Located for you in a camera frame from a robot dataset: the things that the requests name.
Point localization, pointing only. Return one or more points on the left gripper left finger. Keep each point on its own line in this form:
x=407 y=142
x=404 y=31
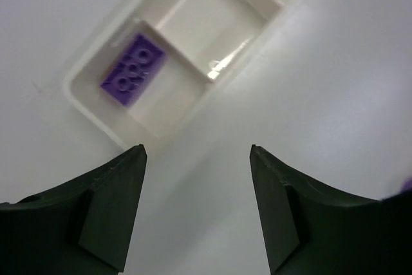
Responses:
x=83 y=226

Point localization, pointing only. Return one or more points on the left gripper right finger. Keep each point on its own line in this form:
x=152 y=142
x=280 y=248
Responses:
x=310 y=227

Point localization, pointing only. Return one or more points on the purple half-round lego brick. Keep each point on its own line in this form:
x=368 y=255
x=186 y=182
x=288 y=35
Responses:
x=134 y=70

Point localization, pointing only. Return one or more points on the white three-compartment tray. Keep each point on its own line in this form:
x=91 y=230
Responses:
x=205 y=41

